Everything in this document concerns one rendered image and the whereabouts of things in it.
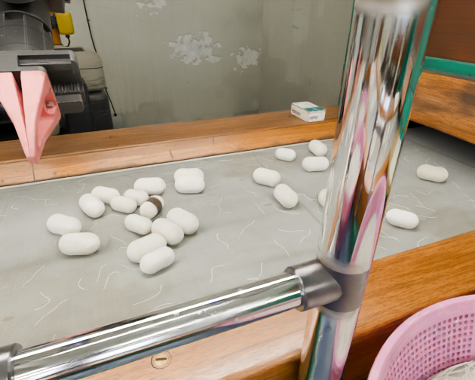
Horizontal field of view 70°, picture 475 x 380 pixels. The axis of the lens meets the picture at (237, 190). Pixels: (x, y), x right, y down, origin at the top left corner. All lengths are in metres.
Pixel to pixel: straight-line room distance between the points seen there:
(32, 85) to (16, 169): 0.18
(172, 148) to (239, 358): 0.36
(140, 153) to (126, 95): 1.94
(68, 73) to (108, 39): 1.98
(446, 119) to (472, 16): 0.15
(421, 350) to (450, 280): 0.06
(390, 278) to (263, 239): 0.12
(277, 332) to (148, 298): 0.11
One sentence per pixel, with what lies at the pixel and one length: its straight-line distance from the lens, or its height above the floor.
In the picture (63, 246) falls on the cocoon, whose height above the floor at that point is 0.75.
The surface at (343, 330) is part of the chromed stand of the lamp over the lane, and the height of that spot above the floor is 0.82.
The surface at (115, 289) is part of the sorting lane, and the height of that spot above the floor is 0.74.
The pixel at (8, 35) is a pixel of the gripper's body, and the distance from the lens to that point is 0.42.
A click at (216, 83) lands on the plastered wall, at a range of 2.61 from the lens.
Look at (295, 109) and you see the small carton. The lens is 0.65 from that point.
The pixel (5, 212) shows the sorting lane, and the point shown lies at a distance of 0.46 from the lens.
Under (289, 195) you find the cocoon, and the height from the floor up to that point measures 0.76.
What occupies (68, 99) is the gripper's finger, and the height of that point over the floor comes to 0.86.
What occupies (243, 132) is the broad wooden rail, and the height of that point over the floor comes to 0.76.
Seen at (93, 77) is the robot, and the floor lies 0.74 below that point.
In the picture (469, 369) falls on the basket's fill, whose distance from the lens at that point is 0.30.
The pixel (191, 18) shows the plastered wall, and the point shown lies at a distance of 2.50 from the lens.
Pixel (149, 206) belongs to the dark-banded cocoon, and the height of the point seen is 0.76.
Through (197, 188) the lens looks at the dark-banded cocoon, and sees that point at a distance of 0.41.
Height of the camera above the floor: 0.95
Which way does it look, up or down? 29 degrees down
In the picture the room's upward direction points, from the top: straight up
